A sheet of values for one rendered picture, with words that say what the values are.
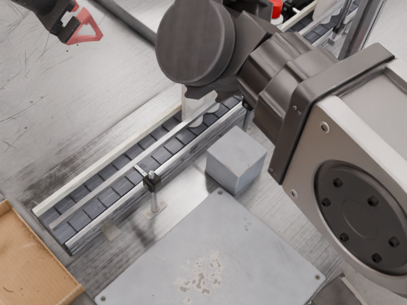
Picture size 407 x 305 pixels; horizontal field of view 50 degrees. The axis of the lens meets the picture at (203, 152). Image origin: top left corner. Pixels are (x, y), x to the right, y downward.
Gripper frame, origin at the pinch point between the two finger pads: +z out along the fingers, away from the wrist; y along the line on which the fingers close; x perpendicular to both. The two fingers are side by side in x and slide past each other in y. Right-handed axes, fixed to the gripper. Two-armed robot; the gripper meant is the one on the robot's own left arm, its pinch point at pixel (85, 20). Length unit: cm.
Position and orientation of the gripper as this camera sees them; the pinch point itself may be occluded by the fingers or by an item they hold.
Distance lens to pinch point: 87.4
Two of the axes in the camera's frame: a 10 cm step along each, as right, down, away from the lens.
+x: -6.5, 7.1, 2.6
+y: -5.8, -6.9, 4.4
